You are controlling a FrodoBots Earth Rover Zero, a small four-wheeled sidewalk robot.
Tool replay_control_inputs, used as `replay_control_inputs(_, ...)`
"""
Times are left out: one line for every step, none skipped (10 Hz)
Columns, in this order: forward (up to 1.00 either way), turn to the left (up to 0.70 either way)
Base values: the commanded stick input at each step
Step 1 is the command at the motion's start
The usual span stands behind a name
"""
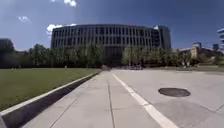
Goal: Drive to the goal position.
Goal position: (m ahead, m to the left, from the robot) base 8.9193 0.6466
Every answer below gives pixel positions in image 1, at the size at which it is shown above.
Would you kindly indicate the low concrete kerb wall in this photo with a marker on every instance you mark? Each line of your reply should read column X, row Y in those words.
column 31, row 106

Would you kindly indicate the large curved glass building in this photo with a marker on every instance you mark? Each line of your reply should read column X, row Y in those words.
column 110, row 36

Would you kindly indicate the pale building with windows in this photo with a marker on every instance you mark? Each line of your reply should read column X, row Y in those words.
column 221, row 39

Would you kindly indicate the low tan building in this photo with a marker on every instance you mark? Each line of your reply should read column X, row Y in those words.
column 196, row 50

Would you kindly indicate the dark round manhole cover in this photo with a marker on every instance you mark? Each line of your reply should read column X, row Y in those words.
column 174, row 92

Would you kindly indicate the row of green trees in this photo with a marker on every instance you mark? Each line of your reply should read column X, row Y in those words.
column 80, row 56

